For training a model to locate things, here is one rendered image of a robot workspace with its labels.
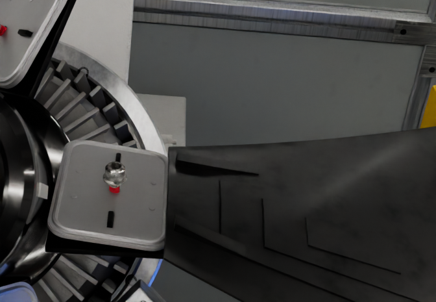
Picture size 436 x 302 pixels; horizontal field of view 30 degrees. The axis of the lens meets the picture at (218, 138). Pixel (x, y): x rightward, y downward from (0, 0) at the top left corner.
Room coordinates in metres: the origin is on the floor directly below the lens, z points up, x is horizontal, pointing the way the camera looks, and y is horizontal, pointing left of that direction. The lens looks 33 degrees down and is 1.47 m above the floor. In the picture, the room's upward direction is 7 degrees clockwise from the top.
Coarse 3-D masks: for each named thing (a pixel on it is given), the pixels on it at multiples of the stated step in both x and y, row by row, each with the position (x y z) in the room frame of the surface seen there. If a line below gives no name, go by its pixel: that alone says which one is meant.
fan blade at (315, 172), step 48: (288, 144) 0.44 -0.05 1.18; (336, 144) 0.45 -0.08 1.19; (384, 144) 0.46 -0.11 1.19; (432, 144) 0.46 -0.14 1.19; (192, 192) 0.37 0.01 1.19; (240, 192) 0.38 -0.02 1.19; (288, 192) 0.39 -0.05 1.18; (336, 192) 0.40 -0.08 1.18; (384, 192) 0.41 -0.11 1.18; (432, 192) 0.42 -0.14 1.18; (192, 240) 0.34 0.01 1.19; (240, 240) 0.34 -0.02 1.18; (288, 240) 0.35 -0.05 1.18; (336, 240) 0.36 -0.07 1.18; (384, 240) 0.37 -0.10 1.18; (432, 240) 0.38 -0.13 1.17; (240, 288) 0.31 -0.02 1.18; (288, 288) 0.32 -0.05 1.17; (336, 288) 0.33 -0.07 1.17; (384, 288) 0.34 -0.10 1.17; (432, 288) 0.34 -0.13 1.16
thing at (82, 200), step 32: (64, 160) 0.39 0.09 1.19; (96, 160) 0.39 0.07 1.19; (128, 160) 0.40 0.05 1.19; (160, 160) 0.41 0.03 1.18; (64, 192) 0.36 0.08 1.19; (96, 192) 0.36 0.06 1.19; (128, 192) 0.37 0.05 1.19; (160, 192) 0.38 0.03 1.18; (64, 224) 0.33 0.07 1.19; (96, 224) 0.34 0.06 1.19; (128, 224) 0.34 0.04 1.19; (160, 224) 0.35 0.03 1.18
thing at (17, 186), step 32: (0, 96) 0.34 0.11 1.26; (0, 128) 0.33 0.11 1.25; (32, 128) 0.37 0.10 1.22; (0, 160) 0.33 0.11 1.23; (32, 160) 0.32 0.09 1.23; (0, 192) 0.32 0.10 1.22; (32, 192) 0.31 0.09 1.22; (0, 224) 0.30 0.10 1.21; (32, 224) 0.32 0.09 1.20; (0, 256) 0.29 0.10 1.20; (32, 256) 0.37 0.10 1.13
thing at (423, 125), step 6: (432, 90) 0.76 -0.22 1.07; (432, 96) 0.76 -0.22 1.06; (432, 102) 0.75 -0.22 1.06; (426, 108) 0.77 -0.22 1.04; (432, 108) 0.75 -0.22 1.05; (426, 114) 0.76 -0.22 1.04; (432, 114) 0.74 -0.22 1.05; (426, 120) 0.76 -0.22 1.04; (432, 120) 0.74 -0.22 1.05; (420, 126) 0.77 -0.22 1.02; (426, 126) 0.75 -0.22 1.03; (432, 126) 0.74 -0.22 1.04
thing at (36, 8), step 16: (0, 0) 0.45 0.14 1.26; (16, 0) 0.44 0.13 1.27; (32, 0) 0.42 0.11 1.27; (48, 0) 0.41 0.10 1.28; (64, 0) 0.41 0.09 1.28; (0, 16) 0.43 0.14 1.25; (16, 16) 0.42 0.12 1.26; (32, 16) 0.41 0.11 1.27; (48, 16) 0.40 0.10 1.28; (16, 32) 0.41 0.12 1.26; (48, 32) 0.39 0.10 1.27; (0, 48) 0.41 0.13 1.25; (16, 48) 0.40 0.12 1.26; (32, 48) 0.38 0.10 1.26; (0, 64) 0.39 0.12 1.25; (16, 64) 0.38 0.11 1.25; (0, 80) 0.38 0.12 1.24; (16, 80) 0.37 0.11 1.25
